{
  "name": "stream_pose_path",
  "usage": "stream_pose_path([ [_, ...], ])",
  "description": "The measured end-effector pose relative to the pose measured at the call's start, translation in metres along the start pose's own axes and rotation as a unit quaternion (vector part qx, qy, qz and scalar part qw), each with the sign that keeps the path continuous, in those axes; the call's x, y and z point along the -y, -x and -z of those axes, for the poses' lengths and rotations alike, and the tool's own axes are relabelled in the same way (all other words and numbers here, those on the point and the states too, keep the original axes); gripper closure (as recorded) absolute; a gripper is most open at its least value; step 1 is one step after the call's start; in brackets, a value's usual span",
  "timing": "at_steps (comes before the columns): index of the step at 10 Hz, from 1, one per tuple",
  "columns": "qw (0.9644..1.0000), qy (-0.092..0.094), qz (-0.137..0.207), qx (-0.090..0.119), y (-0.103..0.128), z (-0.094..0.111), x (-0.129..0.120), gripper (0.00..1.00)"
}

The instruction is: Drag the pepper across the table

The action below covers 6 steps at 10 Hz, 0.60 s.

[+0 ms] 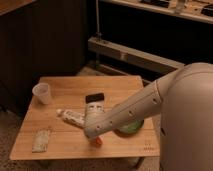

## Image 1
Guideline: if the white gripper black top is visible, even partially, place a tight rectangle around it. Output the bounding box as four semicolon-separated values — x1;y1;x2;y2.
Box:
85;93;105;121

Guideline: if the orange pepper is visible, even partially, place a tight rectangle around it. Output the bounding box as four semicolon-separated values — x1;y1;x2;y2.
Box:
90;137;103;147

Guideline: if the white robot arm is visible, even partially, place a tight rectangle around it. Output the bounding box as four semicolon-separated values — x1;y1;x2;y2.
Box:
84;70;178;139

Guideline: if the white tube bottle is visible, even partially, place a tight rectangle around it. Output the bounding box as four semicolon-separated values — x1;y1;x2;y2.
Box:
57;109;84;128

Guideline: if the green plate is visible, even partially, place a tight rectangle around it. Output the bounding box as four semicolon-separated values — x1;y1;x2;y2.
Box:
115;120;144;136

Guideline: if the wooden table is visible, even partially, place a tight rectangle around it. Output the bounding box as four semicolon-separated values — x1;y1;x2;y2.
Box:
10;76;160;160

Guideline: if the pale snack packet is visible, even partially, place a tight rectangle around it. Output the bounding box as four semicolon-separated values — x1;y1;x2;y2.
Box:
32;129;51;153

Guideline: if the dark wooden cabinet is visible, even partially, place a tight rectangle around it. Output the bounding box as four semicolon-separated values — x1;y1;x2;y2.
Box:
0;0;87;115

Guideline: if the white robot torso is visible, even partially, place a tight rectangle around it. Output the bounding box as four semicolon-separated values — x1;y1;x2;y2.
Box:
160;63;213;171

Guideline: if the metal shelf rail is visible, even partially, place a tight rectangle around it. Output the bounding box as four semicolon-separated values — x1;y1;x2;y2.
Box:
88;37;184;74

